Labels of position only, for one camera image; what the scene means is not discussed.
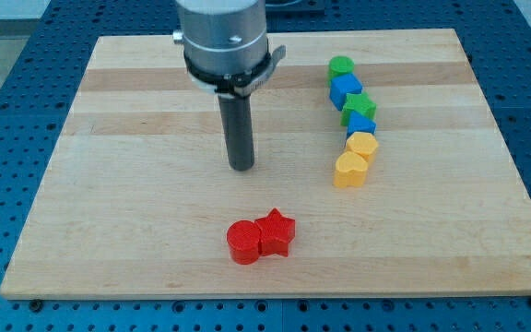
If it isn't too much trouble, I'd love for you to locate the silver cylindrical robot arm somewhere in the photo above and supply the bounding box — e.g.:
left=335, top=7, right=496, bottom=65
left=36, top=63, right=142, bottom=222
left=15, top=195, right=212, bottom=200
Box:
left=175, top=0, right=268, bottom=76

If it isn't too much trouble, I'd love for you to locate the red circle block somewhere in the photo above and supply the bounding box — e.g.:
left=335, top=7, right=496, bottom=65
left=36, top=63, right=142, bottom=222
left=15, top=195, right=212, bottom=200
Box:
left=226, top=220, right=261, bottom=265

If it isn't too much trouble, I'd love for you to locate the green circle block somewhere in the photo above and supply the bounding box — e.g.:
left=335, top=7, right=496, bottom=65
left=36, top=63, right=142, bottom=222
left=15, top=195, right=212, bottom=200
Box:
left=327, top=55, right=355, bottom=86

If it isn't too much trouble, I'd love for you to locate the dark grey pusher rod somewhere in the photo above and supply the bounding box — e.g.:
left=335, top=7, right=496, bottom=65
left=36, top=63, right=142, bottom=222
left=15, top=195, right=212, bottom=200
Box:
left=218, top=96, right=254, bottom=172

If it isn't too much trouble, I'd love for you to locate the red star block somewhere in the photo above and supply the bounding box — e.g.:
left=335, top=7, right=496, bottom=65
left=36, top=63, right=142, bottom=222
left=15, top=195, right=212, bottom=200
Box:
left=254, top=207, right=296, bottom=257

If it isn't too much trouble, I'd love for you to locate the yellow heart block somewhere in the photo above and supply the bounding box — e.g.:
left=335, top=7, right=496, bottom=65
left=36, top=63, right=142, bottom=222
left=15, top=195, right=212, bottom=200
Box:
left=333, top=151, right=369, bottom=188

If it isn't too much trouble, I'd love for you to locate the small blue block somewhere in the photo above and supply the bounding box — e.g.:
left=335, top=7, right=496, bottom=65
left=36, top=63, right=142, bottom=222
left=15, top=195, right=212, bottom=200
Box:
left=346, top=112, right=376, bottom=138

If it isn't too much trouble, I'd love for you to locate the yellow hexagon block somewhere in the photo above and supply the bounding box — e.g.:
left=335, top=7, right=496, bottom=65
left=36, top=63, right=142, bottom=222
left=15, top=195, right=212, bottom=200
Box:
left=345, top=132, right=379, bottom=164

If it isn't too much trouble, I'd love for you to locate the blue cube block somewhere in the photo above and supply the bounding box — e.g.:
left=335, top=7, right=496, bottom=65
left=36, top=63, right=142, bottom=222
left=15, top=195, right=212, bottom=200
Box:
left=329, top=73, right=363, bottom=111

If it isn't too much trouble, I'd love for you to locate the wooden board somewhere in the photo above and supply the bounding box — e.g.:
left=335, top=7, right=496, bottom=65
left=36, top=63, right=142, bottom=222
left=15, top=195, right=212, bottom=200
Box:
left=0, top=29, right=531, bottom=300

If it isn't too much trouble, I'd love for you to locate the green star block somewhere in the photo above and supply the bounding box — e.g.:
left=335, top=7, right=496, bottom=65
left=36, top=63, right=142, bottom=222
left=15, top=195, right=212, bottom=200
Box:
left=340, top=92, right=377, bottom=126

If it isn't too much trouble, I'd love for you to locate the black and metal hose clamp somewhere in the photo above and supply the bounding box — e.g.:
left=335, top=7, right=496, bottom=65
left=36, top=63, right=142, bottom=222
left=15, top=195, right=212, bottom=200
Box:
left=183, top=45, right=287, bottom=99

